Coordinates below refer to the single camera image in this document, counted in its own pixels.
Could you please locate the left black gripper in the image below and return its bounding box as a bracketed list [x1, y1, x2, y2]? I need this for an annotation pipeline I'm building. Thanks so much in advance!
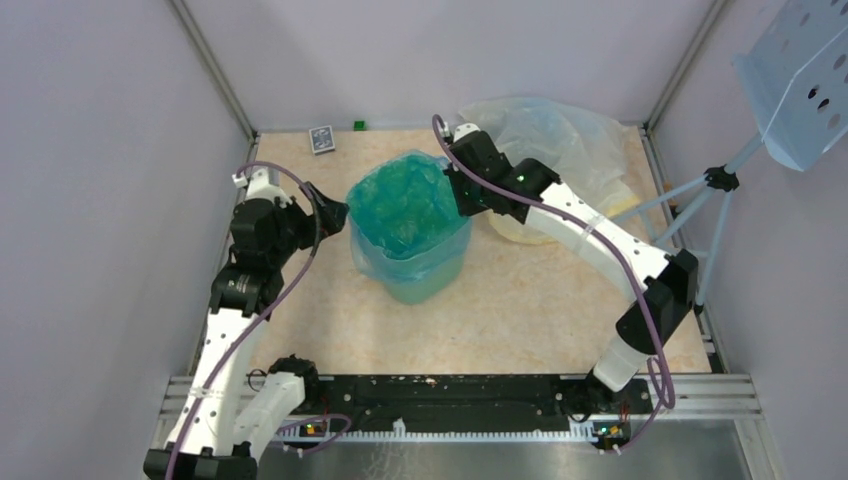
[268, 181, 348, 266]

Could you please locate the green plastic trash bin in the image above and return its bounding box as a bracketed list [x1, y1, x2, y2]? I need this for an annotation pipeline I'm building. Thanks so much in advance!
[351, 150, 473, 306]

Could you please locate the blue plastic trash bag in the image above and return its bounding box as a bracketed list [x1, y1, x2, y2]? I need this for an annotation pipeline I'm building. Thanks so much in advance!
[345, 149, 474, 285]

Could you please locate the clear yellow plastic bag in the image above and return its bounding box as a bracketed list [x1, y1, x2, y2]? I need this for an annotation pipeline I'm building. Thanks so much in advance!
[459, 97, 640, 217]

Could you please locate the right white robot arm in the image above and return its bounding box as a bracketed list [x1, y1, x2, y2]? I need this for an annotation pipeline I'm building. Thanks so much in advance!
[437, 125, 698, 412]

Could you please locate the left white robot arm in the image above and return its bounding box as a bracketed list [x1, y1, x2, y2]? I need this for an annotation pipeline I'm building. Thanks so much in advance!
[143, 182, 349, 479]

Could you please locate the playing card box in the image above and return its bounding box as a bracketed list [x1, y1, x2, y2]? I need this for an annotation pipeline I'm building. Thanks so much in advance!
[308, 125, 336, 155]

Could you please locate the light blue tripod stand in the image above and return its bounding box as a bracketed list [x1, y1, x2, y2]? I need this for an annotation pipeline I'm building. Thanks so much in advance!
[614, 133, 764, 315]

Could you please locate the perforated light blue panel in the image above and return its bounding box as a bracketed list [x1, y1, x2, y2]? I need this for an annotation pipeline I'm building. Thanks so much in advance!
[733, 0, 847, 172]

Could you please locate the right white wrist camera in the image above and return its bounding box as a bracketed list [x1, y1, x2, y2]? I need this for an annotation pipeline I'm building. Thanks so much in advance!
[438, 122, 480, 145]

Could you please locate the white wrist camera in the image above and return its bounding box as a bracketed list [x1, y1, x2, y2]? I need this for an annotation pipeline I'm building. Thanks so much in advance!
[232, 167, 292, 208]
[438, 122, 480, 145]

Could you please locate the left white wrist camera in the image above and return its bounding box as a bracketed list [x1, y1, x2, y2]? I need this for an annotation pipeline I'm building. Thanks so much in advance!
[232, 167, 292, 208]

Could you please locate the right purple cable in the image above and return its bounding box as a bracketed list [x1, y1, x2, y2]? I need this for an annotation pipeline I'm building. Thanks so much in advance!
[431, 113, 677, 455]

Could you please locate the purple cable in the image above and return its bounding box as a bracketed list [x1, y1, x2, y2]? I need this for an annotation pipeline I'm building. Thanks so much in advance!
[164, 160, 354, 480]
[431, 113, 677, 455]

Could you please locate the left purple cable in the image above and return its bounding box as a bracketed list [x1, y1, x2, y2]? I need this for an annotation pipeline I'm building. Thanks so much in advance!
[164, 160, 354, 480]

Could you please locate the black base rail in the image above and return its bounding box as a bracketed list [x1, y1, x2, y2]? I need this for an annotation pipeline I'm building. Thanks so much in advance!
[294, 374, 653, 434]

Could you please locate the white toothed cable strip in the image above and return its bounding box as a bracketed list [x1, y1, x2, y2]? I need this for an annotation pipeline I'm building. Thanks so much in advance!
[182, 417, 598, 444]

